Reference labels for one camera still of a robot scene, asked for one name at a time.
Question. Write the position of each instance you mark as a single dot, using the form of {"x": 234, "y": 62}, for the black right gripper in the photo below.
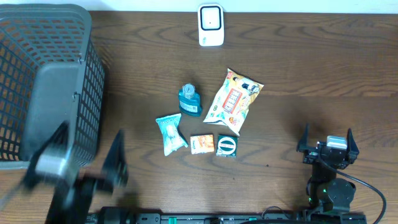
{"x": 312, "y": 153}

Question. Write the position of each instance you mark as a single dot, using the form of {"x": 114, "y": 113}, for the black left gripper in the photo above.
{"x": 117, "y": 166}

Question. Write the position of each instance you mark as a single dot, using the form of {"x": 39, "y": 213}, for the light teal candy packet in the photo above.
{"x": 172, "y": 139}

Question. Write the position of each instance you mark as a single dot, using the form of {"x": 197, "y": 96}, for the small dark green box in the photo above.
{"x": 227, "y": 146}

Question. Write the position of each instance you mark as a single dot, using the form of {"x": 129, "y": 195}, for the yellow snack bag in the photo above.
{"x": 231, "y": 103}

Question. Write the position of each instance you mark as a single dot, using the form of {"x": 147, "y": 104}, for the teal mouthwash bottle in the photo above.
{"x": 189, "y": 100}

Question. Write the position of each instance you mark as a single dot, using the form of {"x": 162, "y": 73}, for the small orange box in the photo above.
{"x": 202, "y": 144}

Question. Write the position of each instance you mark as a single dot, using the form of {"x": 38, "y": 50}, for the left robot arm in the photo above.
{"x": 71, "y": 206}

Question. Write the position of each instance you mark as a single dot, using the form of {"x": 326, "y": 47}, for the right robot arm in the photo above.
{"x": 329, "y": 197}

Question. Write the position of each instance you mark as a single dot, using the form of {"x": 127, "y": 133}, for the white barcode scanner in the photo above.
{"x": 210, "y": 25}

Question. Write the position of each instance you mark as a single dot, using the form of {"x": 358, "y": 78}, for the grey plastic mesh basket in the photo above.
{"x": 50, "y": 74}

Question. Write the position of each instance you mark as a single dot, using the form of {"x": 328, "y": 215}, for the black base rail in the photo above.
{"x": 118, "y": 215}

